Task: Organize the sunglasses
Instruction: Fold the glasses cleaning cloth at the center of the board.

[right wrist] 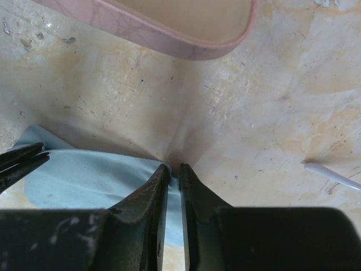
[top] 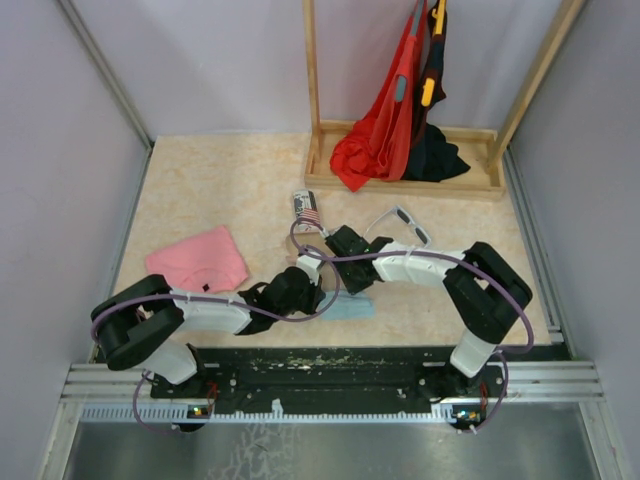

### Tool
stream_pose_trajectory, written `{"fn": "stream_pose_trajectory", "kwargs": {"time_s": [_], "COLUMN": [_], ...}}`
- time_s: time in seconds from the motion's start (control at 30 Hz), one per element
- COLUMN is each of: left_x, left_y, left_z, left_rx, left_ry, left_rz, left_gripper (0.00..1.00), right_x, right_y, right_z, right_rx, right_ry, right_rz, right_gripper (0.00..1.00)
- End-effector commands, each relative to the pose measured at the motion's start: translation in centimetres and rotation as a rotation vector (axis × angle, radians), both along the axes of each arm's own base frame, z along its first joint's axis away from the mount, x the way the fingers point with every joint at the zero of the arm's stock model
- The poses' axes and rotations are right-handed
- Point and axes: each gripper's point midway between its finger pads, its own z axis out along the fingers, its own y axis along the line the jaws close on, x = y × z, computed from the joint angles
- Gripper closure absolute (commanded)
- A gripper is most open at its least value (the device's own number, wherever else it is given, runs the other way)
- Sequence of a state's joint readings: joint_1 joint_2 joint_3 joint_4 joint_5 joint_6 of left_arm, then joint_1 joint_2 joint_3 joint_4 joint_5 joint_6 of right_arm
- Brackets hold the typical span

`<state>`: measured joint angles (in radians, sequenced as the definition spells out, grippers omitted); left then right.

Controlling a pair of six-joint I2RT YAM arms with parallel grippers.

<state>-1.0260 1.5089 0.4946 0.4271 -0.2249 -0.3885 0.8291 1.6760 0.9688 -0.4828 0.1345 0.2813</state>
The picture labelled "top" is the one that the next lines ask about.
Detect light blue cloth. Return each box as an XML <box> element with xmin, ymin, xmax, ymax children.
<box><xmin>320</xmin><ymin>294</ymin><xmax>376</xmax><ymax>321</ymax></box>

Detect white frame sunglasses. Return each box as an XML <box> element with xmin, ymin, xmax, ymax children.
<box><xmin>365</xmin><ymin>205</ymin><xmax>432</xmax><ymax>247</ymax></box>

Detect flag print glasses case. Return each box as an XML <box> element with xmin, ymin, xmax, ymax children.
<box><xmin>293</xmin><ymin>189</ymin><xmax>321</xmax><ymax>234</ymax></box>

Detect pink glasses case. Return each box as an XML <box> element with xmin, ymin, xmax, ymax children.
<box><xmin>285</xmin><ymin>232</ymin><xmax>324</xmax><ymax>264</ymax></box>

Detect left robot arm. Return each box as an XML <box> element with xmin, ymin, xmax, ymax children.
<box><xmin>91</xmin><ymin>266</ymin><xmax>325</xmax><ymax>397</ymax></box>

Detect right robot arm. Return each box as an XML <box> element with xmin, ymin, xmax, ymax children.
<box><xmin>325</xmin><ymin>225</ymin><xmax>534</xmax><ymax>396</ymax></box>

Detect pink folded cloth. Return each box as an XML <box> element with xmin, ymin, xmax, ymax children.
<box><xmin>145</xmin><ymin>225</ymin><xmax>249</xmax><ymax>293</ymax></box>

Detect red hanging garment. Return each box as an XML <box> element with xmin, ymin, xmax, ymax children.
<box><xmin>330</xmin><ymin>1</ymin><xmax>427</xmax><ymax>192</ymax></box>

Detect dark hanging garment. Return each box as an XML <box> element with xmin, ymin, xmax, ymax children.
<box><xmin>402</xmin><ymin>0</ymin><xmax>472</xmax><ymax>184</ymax></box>

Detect wooden clothes rack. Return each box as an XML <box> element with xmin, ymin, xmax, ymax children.
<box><xmin>303</xmin><ymin>1</ymin><xmax>584</xmax><ymax>200</ymax></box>

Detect yellow clothes hanger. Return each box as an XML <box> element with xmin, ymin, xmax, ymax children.
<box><xmin>421</xmin><ymin>0</ymin><xmax>447</xmax><ymax>108</ymax></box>

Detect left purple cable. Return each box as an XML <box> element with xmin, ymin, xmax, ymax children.
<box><xmin>90</xmin><ymin>244</ymin><xmax>342</xmax><ymax>437</ymax></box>

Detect purple cable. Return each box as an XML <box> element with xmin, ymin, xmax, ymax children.
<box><xmin>90</xmin><ymin>244</ymin><xmax>342</xmax><ymax>437</ymax></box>
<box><xmin>289</xmin><ymin>218</ymin><xmax>535</xmax><ymax>435</ymax></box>

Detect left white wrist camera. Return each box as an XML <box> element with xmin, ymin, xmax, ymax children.
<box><xmin>295</xmin><ymin>255</ymin><xmax>324</xmax><ymax>286</ymax></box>

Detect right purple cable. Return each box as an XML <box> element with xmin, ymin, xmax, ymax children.
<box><xmin>289</xmin><ymin>218</ymin><xmax>535</xmax><ymax>435</ymax></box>

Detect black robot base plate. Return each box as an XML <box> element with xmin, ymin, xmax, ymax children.
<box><xmin>94</xmin><ymin>344</ymin><xmax>571</xmax><ymax>415</ymax></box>

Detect white cable duct strip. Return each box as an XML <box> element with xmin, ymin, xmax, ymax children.
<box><xmin>82</xmin><ymin>402</ymin><xmax>484</xmax><ymax>425</ymax></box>

